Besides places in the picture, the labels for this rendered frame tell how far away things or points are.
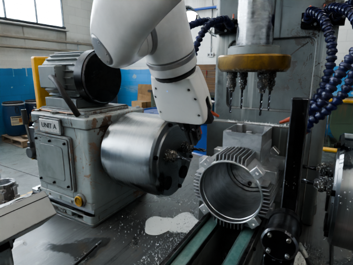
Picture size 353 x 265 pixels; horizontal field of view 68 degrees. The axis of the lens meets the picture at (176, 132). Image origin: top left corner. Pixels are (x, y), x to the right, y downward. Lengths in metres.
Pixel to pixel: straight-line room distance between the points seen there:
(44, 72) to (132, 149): 0.42
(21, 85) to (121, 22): 6.20
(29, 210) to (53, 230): 0.46
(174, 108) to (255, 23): 0.31
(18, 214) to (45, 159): 0.50
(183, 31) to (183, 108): 0.13
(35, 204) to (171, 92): 0.31
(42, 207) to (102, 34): 0.32
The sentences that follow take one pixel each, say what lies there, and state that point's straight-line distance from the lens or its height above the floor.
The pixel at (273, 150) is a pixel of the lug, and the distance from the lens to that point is 0.78.
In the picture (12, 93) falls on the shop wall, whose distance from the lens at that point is 6.41.
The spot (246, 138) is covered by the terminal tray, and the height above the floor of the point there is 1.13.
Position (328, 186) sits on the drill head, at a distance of 0.64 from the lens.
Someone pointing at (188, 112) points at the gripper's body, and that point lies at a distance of 0.48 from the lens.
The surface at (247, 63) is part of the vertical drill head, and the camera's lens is 0.63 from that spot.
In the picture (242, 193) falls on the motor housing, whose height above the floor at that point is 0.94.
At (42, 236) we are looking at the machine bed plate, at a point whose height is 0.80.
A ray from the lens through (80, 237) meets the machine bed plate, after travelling 0.92.
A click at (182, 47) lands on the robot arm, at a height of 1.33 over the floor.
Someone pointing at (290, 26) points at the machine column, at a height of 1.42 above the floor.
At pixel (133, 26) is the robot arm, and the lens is 0.31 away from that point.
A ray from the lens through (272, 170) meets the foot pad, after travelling 0.65.
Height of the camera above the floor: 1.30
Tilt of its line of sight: 13 degrees down
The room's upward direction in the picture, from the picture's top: straight up
